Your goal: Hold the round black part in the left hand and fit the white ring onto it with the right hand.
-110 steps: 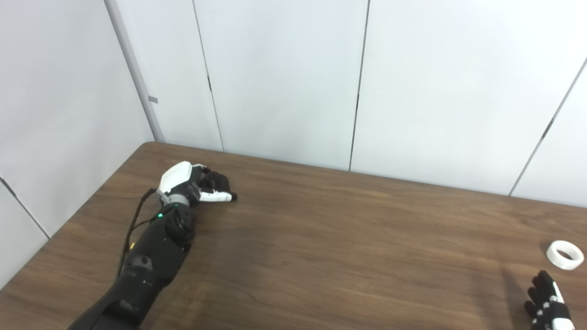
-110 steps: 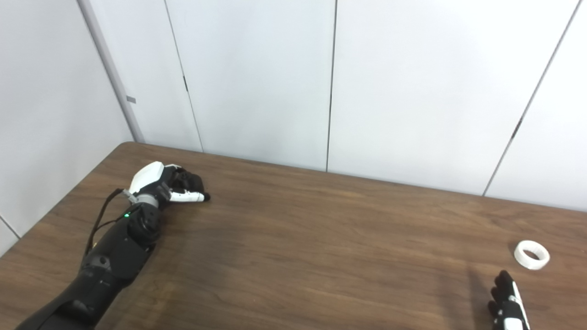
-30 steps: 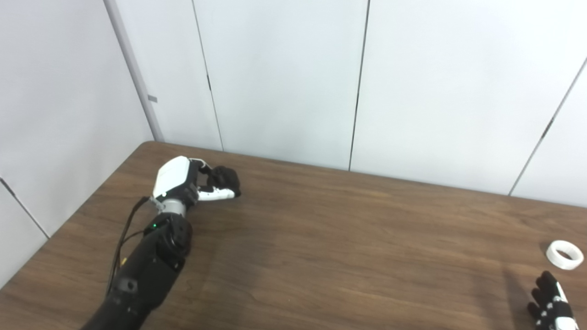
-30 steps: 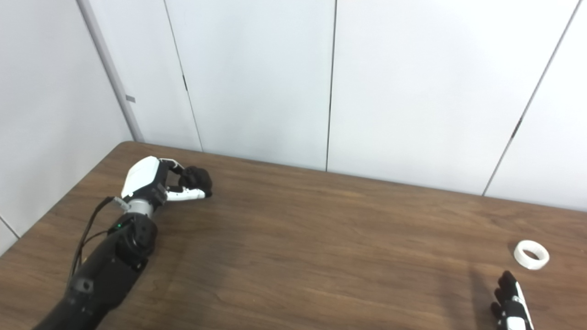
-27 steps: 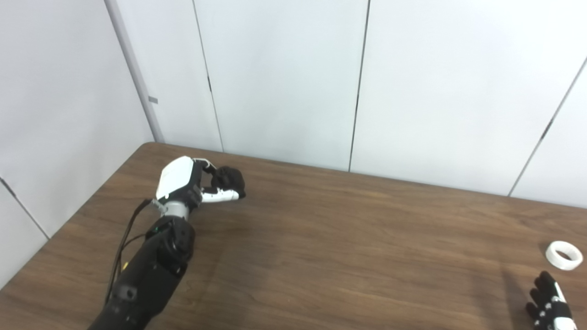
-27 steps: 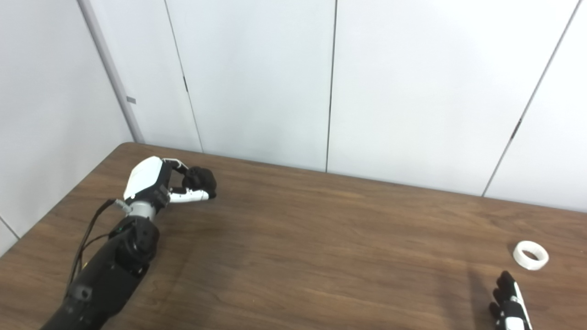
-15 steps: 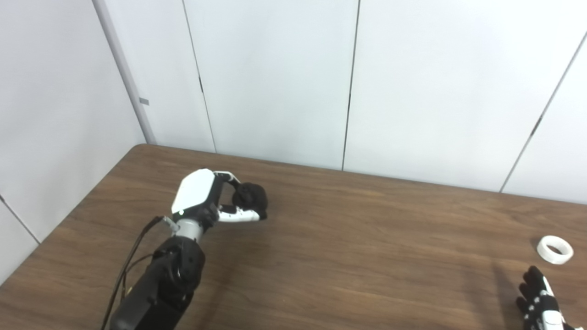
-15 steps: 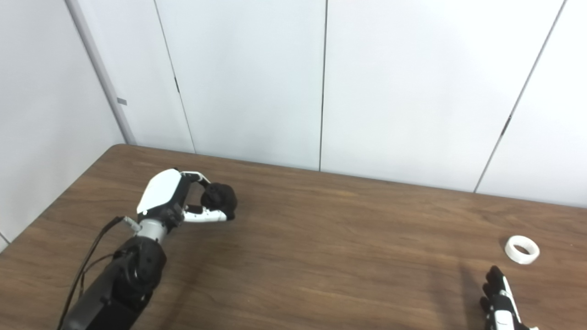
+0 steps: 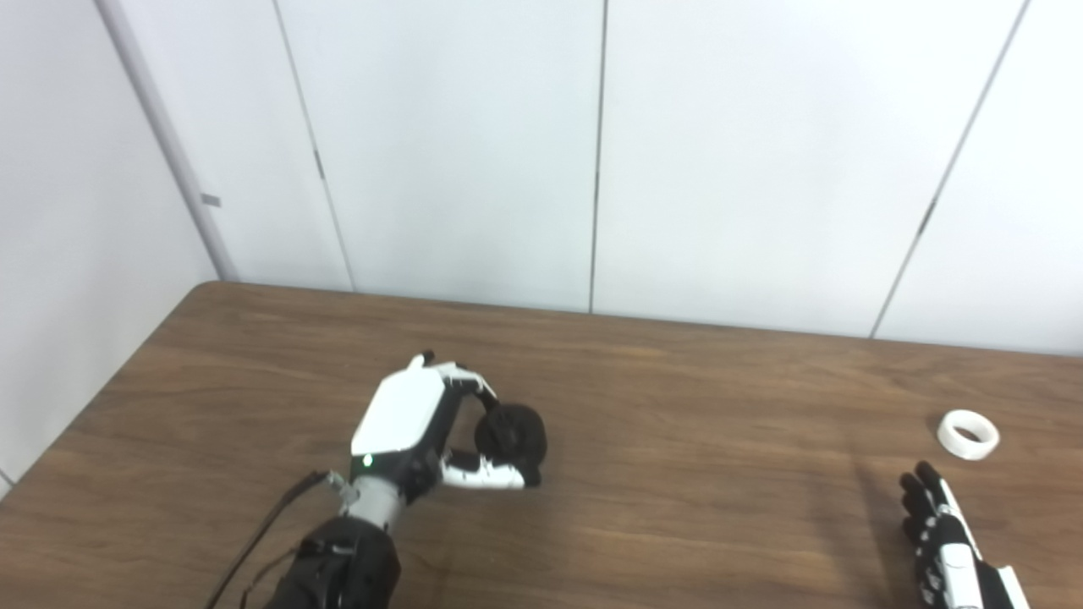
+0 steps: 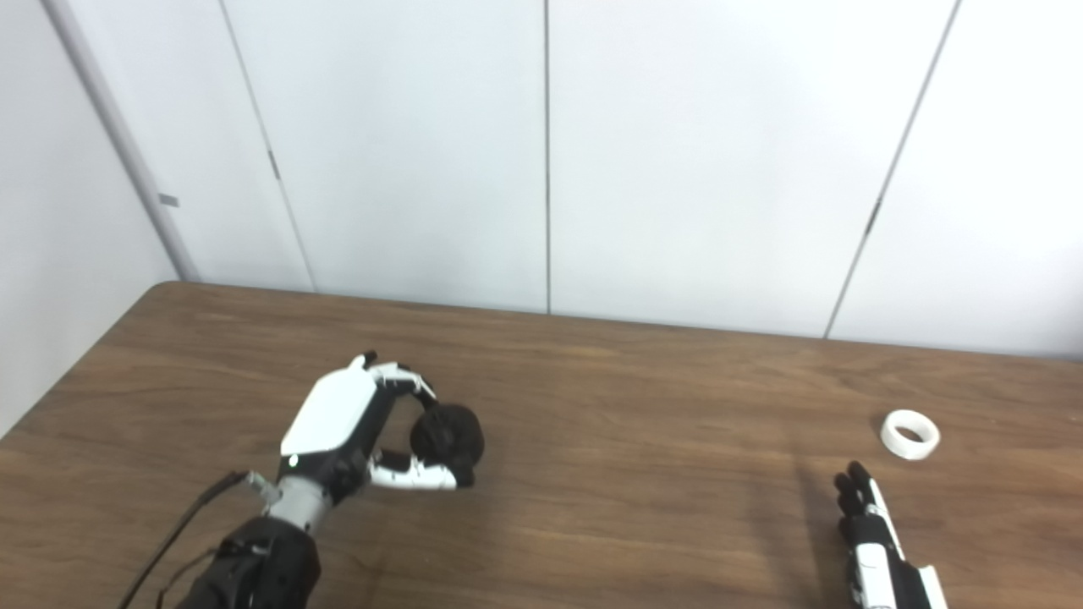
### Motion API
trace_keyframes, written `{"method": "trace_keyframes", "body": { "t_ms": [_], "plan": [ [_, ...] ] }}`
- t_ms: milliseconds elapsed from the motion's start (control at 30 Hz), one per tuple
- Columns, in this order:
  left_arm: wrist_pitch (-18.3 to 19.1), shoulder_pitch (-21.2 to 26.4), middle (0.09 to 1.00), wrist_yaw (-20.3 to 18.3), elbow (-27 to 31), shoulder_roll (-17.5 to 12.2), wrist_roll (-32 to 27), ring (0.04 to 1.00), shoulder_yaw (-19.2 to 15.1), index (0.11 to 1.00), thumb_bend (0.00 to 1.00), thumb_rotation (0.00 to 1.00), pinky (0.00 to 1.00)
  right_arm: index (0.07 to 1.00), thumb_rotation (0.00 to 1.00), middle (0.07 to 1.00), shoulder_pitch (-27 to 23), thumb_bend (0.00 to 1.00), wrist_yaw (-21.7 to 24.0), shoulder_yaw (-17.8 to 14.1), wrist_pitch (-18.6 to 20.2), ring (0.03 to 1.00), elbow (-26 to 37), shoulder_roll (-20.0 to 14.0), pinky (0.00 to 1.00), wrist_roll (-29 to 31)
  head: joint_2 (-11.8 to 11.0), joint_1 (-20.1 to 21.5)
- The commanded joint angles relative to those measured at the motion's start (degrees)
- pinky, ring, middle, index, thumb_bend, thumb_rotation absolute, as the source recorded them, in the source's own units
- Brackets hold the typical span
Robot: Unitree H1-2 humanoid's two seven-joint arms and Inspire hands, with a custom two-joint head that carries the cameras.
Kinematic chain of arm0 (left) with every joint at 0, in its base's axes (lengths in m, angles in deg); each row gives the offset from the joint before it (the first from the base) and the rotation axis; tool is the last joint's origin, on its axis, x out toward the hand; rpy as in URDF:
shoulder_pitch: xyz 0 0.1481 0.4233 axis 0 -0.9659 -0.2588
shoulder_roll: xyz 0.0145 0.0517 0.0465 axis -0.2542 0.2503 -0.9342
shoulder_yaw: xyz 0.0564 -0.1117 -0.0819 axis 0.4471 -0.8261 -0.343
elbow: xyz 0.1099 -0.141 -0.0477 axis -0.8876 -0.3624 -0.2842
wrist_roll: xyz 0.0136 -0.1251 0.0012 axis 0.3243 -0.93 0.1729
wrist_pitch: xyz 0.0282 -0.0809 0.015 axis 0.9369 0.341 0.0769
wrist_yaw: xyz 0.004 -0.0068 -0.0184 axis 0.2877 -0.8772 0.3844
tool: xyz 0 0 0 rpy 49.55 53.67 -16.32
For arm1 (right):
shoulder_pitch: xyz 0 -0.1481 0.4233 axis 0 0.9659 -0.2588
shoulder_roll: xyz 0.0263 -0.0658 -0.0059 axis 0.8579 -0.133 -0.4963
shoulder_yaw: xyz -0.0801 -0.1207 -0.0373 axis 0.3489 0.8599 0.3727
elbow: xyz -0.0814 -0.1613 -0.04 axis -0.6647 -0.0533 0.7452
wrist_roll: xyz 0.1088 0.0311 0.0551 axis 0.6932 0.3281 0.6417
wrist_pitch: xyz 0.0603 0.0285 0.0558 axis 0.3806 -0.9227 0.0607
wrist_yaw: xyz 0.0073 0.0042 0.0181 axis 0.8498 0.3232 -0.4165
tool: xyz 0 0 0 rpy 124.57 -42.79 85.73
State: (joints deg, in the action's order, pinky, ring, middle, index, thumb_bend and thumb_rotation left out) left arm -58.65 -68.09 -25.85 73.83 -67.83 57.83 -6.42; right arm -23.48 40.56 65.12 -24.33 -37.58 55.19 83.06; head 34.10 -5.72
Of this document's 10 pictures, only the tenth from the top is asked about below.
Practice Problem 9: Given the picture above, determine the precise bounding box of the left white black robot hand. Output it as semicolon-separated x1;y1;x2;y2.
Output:
279;351;475;502

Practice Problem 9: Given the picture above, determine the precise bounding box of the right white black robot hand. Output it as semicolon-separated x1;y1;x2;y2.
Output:
834;461;950;609

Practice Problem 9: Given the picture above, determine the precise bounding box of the round black plastic part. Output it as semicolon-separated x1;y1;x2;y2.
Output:
410;404;487;476

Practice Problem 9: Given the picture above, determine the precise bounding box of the white plastic ring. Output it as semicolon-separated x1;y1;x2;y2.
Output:
880;409;942;462

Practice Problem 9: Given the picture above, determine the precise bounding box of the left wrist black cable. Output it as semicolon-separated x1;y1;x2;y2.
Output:
117;470;282;609

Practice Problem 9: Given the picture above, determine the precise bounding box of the grey wall corner post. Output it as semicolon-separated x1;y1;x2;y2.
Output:
41;0;202;283

